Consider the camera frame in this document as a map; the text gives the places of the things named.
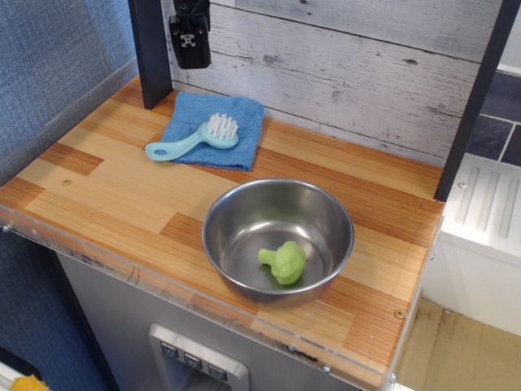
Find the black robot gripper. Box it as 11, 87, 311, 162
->
169, 0, 211, 69

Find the green toy broccoli spear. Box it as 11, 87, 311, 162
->
257, 241, 306, 286

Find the stainless steel pot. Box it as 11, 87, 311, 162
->
202, 178, 355, 309

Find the blue cloth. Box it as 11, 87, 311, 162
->
146, 92, 264, 171

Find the light blue scrub brush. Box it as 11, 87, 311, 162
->
145, 113, 239, 162

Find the clear acrylic edge guard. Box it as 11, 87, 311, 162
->
1, 197, 444, 390

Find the silver dispenser button panel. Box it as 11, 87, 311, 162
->
149, 323, 250, 390

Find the white ribbed cabinet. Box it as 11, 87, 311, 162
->
422, 154, 520, 335

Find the yellow object at corner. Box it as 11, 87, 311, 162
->
9, 376, 50, 391

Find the dark grey left post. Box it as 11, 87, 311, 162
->
128, 0, 173, 109

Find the dark grey post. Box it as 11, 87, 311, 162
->
434, 0, 520, 202
128, 0, 173, 109

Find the dark grey right post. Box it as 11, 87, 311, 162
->
434, 0, 520, 202

